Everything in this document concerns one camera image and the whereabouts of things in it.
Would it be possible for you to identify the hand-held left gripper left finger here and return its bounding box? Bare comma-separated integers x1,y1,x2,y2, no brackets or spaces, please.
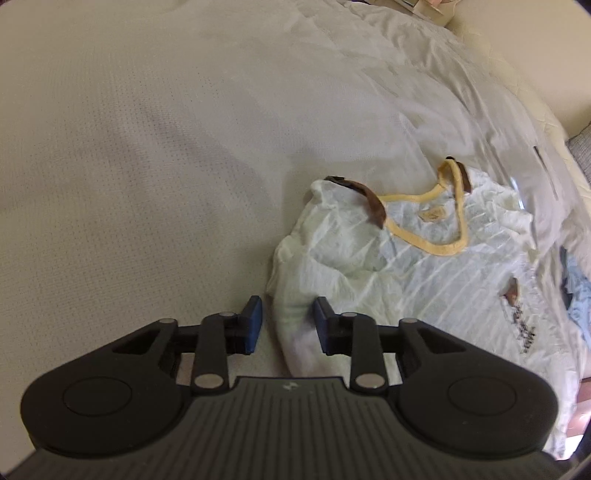
111,295,264,395

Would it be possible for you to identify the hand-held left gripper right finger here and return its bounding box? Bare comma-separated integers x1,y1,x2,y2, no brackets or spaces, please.
313,298,462,395

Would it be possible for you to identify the grey white-striped shirt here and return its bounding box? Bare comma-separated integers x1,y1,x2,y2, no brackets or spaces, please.
265,157,583,457

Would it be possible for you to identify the white bed duvet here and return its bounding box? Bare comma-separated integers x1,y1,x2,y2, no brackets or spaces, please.
0,0,591,462

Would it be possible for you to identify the light blue folded garment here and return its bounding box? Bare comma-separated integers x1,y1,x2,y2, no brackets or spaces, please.
560,247,591,344

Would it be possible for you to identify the grey pillow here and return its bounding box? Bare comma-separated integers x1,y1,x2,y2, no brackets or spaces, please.
567,121,591,178

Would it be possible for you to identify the cream quilted bed sheet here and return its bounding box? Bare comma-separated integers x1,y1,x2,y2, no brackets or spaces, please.
450,0,591,139

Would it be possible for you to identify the white dressing table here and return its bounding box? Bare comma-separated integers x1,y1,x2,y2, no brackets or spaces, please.
402,0,458,26

